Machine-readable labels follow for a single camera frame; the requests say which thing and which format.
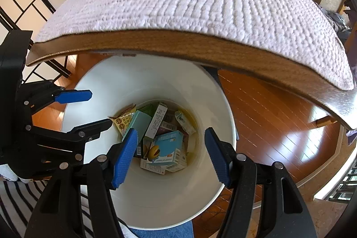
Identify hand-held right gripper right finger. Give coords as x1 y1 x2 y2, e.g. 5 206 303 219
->
204 128 318 238

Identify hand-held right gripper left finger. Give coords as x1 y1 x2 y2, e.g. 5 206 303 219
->
25 129 139 238

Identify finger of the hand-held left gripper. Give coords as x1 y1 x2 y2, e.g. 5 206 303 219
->
26 119 112 168
21 80 93 116

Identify yellow snack packet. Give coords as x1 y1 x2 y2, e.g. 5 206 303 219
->
108 104 137 137

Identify teal box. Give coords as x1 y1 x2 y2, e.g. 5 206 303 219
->
122 110 152 144

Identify white and blue box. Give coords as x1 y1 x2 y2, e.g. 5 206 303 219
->
144 130 185 166

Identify white narrow box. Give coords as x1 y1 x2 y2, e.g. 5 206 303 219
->
143 103 168 141

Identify small white green carton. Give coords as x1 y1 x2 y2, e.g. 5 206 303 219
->
175 110 196 135

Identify white trash bin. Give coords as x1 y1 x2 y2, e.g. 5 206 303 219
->
61 55 237 230

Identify person's blue jeans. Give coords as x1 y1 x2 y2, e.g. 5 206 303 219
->
130 221 194 238

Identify person's striped shirt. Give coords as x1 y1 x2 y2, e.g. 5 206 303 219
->
0 179 129 238

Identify dark slatted rack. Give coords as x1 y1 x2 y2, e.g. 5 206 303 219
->
329 166 357 202

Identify grey blue blanket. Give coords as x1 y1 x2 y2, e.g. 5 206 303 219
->
321 2 351 32

